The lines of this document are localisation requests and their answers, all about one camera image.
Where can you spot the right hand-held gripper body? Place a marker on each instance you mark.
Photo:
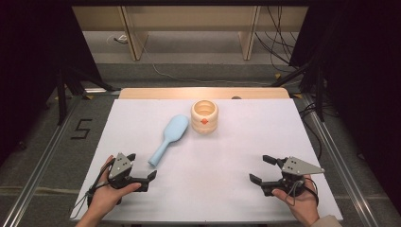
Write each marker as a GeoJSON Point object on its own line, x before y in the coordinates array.
{"type": "Point", "coordinates": [296, 168]}

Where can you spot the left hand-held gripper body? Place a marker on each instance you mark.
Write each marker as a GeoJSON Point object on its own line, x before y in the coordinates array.
{"type": "Point", "coordinates": [119, 167]}

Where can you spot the light blue hairbrush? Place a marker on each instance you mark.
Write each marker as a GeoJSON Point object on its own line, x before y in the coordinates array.
{"type": "Point", "coordinates": [176, 129]}

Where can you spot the person's left hand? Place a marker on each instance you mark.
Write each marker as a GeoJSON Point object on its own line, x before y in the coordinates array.
{"type": "Point", "coordinates": [104, 197]}

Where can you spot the person's right hand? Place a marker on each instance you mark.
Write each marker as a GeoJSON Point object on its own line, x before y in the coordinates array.
{"type": "Point", "coordinates": [304, 205]}

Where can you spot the black metal stand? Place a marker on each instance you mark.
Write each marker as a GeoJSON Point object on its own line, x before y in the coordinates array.
{"type": "Point", "coordinates": [320, 94]}
{"type": "Point", "coordinates": [62, 94]}

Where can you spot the black curtain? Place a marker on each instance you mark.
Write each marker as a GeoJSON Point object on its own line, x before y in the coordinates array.
{"type": "Point", "coordinates": [362, 78]}
{"type": "Point", "coordinates": [31, 63]}

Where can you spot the beige office desk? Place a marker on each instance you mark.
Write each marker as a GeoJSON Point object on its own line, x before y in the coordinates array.
{"type": "Point", "coordinates": [189, 19]}

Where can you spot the aluminium floor rail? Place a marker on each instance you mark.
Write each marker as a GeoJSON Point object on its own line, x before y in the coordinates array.
{"type": "Point", "coordinates": [38, 179]}
{"type": "Point", "coordinates": [346, 176]}

